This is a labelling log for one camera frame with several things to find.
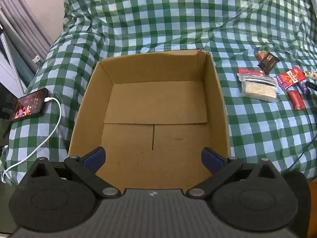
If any grey curtain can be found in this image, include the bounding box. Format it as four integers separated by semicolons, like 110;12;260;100
0;0;53;53

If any flat red snack packet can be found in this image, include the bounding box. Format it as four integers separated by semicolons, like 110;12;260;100
238;68;266;77

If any silver snack packet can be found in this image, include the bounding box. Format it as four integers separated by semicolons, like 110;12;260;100
237;73;277;86

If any cardboard box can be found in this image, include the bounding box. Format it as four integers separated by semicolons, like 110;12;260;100
67;50;232;190

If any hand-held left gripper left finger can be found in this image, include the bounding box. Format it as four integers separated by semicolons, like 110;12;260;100
18;147;122;199

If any blue cable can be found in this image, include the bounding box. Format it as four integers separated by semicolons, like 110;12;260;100
288;131;317;173

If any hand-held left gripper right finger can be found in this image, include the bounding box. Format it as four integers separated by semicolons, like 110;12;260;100
185;148;288;199

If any purple candy packet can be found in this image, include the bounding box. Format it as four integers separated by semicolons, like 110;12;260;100
298;81;311;96

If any small plain red packet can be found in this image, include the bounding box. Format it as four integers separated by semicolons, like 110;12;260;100
287;90;305;110

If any clear peanut packet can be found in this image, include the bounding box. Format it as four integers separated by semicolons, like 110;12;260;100
240;81;278;103

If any dark brown snack packet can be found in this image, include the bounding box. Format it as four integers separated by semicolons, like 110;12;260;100
258;53;280;76

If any green checked cloth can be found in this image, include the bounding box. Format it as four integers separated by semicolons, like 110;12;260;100
0;0;317;187

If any black smartphone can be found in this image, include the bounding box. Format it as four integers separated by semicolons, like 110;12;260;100
9;88;49;122

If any white charging cable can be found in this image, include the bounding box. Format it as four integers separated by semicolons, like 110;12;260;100
1;97;62;183

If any large red spicy snack packet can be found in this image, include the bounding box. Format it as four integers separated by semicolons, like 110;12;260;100
276;67;306;91

